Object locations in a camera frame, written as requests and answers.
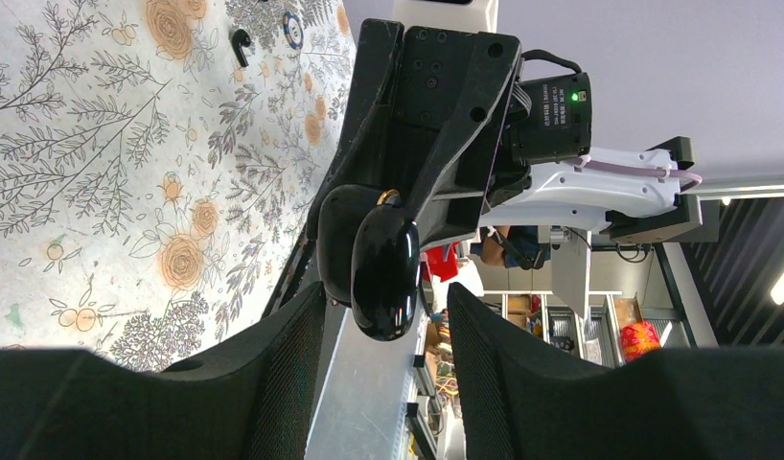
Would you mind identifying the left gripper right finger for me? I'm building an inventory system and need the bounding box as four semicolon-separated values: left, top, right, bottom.
448;284;784;459

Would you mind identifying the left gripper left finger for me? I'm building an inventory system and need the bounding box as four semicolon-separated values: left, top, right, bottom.
0;283;327;459

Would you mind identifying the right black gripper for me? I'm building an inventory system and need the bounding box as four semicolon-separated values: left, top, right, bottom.
305;18;593;250

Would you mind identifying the black earbud charging case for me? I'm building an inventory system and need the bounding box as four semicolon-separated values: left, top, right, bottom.
316;184;400;306

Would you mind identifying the black earbud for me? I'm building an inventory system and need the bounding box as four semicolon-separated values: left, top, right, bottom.
230;29;252;67

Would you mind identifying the black oval case lid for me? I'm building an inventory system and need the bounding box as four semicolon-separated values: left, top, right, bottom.
351;204;420;342

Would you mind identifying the round blue white token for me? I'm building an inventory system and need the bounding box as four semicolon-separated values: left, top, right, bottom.
283;11;304;51

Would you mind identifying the floral patterned table mat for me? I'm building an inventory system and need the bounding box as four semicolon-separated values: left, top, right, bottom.
0;1;356;371

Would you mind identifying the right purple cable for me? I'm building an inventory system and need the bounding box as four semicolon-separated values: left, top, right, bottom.
572;155;704;192

